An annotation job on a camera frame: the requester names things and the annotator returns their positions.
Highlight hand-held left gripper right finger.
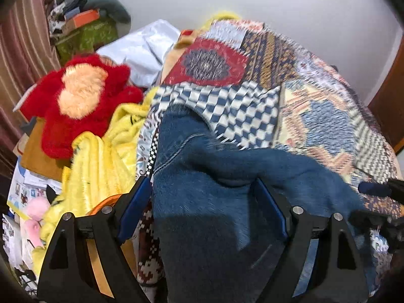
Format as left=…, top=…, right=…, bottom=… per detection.
left=254, top=177, right=370, bottom=303

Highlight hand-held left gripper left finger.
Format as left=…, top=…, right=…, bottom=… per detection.
left=37, top=177, right=154, bottom=303

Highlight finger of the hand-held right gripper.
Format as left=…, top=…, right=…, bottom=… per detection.
left=358, top=181, right=392, bottom=197
left=349, top=210, right=386, bottom=228

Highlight blue denim jeans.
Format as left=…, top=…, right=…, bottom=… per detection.
left=151, top=104, right=373, bottom=303

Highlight patchwork patterned blanket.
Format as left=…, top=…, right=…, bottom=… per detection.
left=131, top=19, right=404, bottom=303

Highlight red plush toy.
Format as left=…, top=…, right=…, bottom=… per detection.
left=20, top=54, right=145, bottom=160

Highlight pink plush toy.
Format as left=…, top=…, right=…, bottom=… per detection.
left=23, top=196, right=52, bottom=249

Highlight brown cardboard box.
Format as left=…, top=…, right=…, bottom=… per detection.
left=19, top=117, right=74, bottom=183

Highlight pile of printed papers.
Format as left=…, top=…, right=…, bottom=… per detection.
left=3, top=161, right=61, bottom=270

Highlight white pillow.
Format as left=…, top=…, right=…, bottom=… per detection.
left=96, top=19, right=183, bottom=89

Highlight green patterned box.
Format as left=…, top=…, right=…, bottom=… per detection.
left=55, top=18, right=119, bottom=67

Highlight striped brown curtain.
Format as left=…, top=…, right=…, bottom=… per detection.
left=0, top=0, right=62, bottom=179

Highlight orange box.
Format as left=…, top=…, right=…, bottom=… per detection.
left=62, top=9, right=102, bottom=30

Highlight grey green cushion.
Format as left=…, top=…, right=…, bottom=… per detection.
left=83, top=0, right=132, bottom=25

